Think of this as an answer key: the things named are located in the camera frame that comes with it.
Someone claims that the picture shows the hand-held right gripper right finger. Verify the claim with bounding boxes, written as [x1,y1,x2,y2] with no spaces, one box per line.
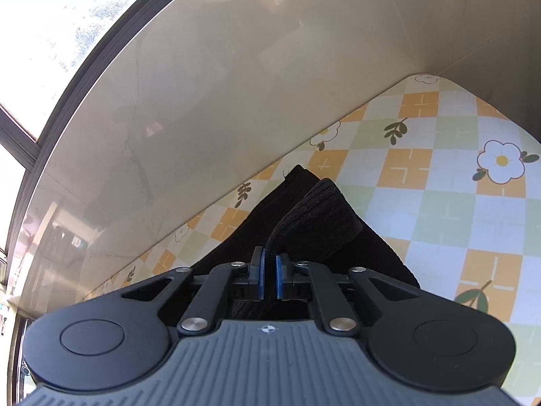
[275,252,483,339]

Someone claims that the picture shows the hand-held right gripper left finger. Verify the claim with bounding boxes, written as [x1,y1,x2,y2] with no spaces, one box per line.
[78,246,268,339]

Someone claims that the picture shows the black ribbed pants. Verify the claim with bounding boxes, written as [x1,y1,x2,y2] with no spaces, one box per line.
[190,164,421,322]

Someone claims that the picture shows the floral checkered tablecloth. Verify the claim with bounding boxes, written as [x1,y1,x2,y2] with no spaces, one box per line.
[85,73,541,402]

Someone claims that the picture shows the black window frame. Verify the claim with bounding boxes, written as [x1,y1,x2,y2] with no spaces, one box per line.
[0,0,220,263]

